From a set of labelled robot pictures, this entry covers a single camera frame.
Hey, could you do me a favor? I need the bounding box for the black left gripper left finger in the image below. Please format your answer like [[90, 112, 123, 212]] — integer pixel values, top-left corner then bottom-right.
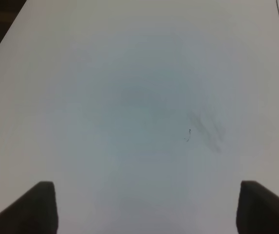
[[0, 181, 58, 234]]

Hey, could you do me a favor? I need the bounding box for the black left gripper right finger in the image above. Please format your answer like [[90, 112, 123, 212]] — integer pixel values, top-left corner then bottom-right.
[[236, 181, 279, 234]]

